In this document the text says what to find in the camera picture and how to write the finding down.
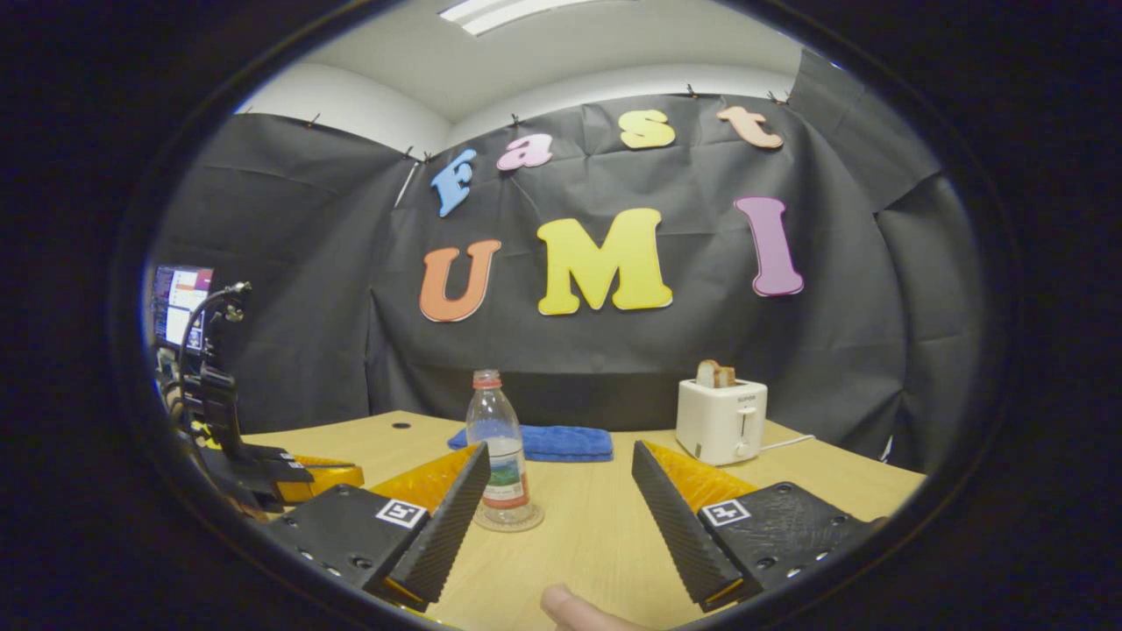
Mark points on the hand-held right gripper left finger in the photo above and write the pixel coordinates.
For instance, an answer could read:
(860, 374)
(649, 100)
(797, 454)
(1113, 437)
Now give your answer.
(438, 535)

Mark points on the white toaster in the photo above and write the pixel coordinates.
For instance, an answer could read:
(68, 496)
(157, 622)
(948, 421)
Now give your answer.
(720, 421)

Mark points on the computer monitor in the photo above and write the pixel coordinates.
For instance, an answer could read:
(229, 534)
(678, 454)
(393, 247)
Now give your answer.
(182, 307)

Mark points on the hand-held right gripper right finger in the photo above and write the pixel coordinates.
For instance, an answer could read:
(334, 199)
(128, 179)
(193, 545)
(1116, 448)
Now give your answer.
(679, 535)

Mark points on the toast slice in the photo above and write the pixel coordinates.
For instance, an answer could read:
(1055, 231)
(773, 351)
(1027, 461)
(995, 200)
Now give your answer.
(706, 373)
(727, 377)

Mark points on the clear plastic water bottle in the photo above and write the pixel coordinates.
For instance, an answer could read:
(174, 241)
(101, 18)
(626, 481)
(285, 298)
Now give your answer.
(500, 438)

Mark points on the ceiling light panel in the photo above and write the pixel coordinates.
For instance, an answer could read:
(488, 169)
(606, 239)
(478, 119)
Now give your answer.
(517, 10)

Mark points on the blue folded towel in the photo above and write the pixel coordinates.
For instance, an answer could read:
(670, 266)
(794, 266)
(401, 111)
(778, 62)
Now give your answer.
(570, 443)

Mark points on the black backdrop cloth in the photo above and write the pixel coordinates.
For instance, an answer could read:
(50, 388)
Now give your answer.
(307, 263)

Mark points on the round wooden coaster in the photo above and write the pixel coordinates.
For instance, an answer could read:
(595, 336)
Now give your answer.
(533, 519)

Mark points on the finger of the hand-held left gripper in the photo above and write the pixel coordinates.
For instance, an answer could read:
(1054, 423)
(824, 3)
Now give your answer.
(329, 478)

